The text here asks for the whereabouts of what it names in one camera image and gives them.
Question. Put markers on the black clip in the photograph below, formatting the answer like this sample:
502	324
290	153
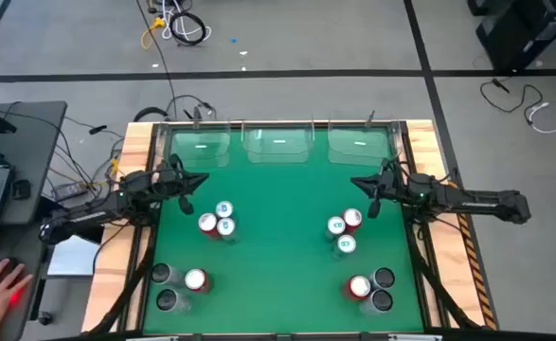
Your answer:
97	129

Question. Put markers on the green table mat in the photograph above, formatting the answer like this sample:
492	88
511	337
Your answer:
306	312

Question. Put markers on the yellow black hazard tape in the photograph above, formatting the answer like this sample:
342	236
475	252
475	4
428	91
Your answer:
474	265

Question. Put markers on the red cola can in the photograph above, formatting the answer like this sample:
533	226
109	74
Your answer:
208	222
359	286
195	279
352	218

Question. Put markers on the black caster wheel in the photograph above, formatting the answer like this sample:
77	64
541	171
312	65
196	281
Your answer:
45	318

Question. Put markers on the black metal table frame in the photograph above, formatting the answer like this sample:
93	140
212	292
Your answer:
420	284

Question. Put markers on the dark grey desk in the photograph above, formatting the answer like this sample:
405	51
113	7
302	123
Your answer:
31	142

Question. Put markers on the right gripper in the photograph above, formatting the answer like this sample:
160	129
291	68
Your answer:
390	187

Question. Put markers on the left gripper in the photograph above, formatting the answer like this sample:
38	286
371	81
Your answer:
168	182

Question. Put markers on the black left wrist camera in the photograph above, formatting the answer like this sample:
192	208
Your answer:
185	206

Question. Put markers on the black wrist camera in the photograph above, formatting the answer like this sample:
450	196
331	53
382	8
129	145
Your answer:
374	209
185	206

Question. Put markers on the small black box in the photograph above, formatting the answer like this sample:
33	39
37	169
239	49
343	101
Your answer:
21	189

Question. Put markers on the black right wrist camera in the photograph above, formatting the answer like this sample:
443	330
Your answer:
374	209

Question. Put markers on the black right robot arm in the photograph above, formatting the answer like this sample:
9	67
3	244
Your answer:
476	201

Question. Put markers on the white sheet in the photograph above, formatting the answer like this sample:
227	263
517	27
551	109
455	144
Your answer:
71	258

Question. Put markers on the grey metal bracket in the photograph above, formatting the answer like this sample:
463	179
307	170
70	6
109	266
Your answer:
153	338
415	337

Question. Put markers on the black power brick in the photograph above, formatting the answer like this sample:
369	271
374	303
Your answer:
69	190

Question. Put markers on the large black equipment case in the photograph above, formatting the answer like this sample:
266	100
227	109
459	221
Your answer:
509	42

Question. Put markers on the silver can black lid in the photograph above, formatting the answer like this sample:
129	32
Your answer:
382	278
161	273
381	300
167	299

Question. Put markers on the blue silver slim can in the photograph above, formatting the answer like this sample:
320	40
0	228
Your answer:
346	244
335	226
226	227
224	209

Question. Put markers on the black desk foot bar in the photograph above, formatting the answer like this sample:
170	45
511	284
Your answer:
45	206

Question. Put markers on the clear plastic bin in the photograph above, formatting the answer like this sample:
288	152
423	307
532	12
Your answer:
277	151
358	154
202	151

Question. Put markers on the grey metal clamp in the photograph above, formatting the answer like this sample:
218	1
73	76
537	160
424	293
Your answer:
196	118
370	118

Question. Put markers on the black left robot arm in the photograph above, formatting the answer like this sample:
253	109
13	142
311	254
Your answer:
88	215

